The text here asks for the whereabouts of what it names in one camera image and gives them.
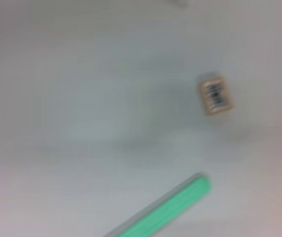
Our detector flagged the mint green pen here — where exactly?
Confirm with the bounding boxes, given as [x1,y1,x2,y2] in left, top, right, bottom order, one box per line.
[101,171,212,237]

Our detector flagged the beige eraser with barcode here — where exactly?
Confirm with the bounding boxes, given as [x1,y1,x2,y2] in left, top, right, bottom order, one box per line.
[196,71,235,117]

